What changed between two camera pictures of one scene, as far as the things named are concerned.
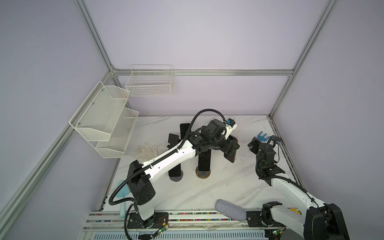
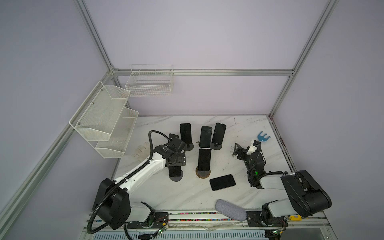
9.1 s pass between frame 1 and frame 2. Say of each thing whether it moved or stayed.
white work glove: stayed
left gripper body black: moved
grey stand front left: stayed
